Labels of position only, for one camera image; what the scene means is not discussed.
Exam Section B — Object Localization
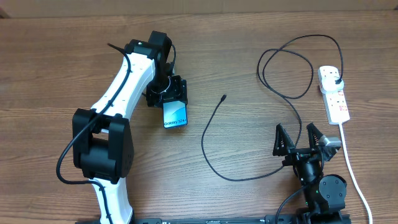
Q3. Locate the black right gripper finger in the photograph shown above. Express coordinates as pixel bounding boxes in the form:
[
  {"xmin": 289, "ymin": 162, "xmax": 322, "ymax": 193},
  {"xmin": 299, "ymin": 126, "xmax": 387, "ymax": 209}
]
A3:
[
  {"xmin": 272, "ymin": 123, "xmax": 295, "ymax": 156},
  {"xmin": 307, "ymin": 123, "xmax": 325, "ymax": 148}
]

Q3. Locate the blue Samsung Galaxy smartphone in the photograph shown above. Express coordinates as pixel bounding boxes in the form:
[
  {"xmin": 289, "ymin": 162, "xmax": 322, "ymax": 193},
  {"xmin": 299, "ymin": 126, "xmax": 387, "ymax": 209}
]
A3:
[{"xmin": 163, "ymin": 101, "xmax": 188, "ymax": 128}]

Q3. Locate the black USB charging cable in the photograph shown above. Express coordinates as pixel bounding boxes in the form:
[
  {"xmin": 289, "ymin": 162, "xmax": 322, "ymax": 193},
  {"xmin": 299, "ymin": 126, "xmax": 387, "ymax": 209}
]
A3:
[{"xmin": 201, "ymin": 34, "xmax": 345, "ymax": 182}]

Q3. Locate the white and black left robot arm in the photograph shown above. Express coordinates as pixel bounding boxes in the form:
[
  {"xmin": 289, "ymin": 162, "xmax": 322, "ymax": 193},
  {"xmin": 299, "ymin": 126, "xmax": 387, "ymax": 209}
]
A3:
[{"xmin": 67, "ymin": 31, "xmax": 188, "ymax": 223}]

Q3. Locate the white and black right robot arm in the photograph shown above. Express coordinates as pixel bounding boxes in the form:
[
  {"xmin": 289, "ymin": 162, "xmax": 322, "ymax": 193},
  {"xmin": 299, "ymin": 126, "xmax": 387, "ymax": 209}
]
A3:
[{"xmin": 272, "ymin": 123, "xmax": 350, "ymax": 223}]

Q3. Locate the white charger plug adapter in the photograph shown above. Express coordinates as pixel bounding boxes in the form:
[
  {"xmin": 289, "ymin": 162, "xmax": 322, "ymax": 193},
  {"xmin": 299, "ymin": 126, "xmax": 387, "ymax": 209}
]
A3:
[{"xmin": 320, "ymin": 77, "xmax": 345, "ymax": 94}]

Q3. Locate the white power strip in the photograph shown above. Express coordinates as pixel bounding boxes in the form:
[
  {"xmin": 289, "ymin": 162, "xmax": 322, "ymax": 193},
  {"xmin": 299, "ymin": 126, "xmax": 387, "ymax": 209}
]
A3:
[{"xmin": 318, "ymin": 65, "xmax": 350, "ymax": 125}]

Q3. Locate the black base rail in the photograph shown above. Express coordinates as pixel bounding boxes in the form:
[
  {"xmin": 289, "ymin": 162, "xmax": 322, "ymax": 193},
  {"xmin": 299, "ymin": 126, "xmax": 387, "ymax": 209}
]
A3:
[{"xmin": 75, "ymin": 214, "xmax": 351, "ymax": 224}]

